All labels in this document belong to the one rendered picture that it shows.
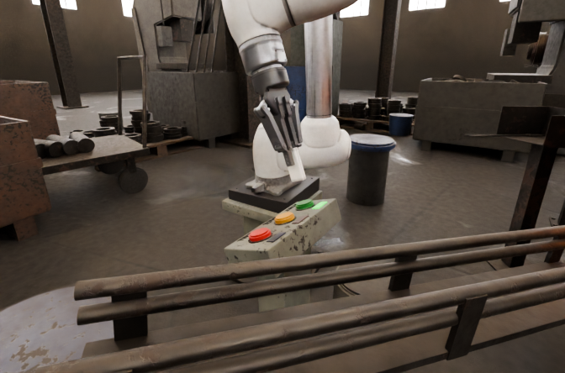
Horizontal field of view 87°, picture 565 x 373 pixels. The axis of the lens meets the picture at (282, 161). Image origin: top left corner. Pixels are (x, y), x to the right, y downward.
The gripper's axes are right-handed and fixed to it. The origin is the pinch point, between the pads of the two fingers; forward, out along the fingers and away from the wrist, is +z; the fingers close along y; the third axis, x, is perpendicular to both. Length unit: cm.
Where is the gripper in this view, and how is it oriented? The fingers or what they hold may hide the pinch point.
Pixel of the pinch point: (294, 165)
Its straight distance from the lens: 63.4
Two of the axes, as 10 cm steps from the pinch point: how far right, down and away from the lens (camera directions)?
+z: 2.8, 9.6, 0.9
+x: -7.6, 1.6, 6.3
